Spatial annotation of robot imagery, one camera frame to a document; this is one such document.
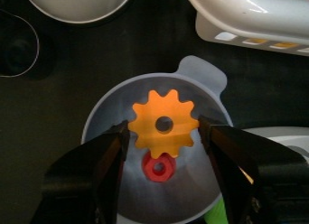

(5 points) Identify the black round pan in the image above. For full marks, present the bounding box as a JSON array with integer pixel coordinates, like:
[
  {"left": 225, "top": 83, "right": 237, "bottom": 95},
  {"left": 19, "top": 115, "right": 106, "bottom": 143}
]
[{"left": 0, "top": 9, "right": 42, "bottom": 79}]

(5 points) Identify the green plastic toy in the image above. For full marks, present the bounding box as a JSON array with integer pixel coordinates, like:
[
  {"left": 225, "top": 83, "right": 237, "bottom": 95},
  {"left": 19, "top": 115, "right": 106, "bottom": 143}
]
[{"left": 204, "top": 197, "right": 229, "bottom": 224}]

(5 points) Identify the white round container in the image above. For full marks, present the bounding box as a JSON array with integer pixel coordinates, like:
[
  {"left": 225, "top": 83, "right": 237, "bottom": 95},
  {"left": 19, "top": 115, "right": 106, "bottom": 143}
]
[{"left": 241, "top": 126, "right": 309, "bottom": 158}]

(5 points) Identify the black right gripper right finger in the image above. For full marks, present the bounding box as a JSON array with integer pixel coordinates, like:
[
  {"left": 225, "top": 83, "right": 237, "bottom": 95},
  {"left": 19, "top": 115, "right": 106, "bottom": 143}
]
[{"left": 197, "top": 114, "right": 309, "bottom": 224}]

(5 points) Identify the white plastic dish rack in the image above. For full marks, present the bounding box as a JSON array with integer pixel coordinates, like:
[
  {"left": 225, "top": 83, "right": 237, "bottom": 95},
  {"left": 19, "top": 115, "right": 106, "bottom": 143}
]
[{"left": 185, "top": 0, "right": 309, "bottom": 57}]

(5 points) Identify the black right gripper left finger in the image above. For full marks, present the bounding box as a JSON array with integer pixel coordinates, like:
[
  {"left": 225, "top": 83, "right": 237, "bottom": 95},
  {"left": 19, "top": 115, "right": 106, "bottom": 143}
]
[{"left": 30, "top": 119, "right": 131, "bottom": 224}]

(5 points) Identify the pale blue plastic bowl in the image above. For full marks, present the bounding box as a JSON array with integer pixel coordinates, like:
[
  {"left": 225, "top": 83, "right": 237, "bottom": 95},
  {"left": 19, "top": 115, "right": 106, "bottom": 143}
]
[{"left": 81, "top": 55, "right": 234, "bottom": 224}]

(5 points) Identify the red plastic nut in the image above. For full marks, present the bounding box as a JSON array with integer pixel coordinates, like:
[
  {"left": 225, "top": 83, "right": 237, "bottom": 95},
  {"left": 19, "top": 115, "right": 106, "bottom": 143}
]
[{"left": 142, "top": 151, "right": 178, "bottom": 183}]

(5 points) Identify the yellow plastic gear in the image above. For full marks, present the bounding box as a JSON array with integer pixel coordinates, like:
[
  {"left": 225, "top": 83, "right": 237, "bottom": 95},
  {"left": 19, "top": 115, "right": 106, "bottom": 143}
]
[{"left": 127, "top": 89, "right": 201, "bottom": 159}]

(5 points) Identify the white bowl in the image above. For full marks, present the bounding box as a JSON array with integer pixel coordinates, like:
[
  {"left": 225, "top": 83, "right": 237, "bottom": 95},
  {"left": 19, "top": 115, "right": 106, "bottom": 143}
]
[{"left": 23, "top": 0, "right": 135, "bottom": 24}]

